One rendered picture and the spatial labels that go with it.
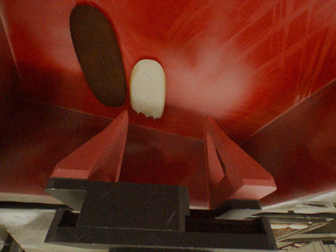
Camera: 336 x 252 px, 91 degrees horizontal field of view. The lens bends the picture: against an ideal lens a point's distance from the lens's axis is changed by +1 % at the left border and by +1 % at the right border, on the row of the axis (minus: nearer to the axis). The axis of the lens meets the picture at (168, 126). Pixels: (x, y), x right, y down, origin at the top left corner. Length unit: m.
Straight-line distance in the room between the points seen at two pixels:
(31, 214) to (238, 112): 0.46
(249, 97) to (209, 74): 0.06
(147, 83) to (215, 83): 0.07
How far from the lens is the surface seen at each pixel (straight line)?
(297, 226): 0.85
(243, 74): 0.19
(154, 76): 0.16
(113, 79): 0.17
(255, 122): 0.26
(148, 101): 0.18
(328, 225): 4.82
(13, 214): 0.52
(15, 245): 1.16
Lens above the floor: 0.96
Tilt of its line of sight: 37 degrees down
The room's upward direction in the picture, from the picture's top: 178 degrees clockwise
